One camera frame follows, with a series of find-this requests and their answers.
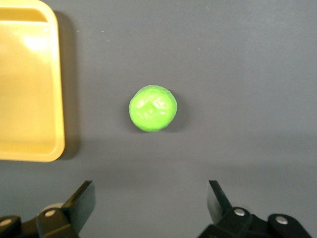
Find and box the yellow plastic tray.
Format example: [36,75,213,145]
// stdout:
[0,0,65,163]

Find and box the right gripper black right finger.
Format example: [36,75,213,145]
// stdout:
[198,180,313,238]

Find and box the green apple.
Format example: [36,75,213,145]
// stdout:
[128,85,178,132]

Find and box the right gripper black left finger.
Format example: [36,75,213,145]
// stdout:
[0,180,96,238]

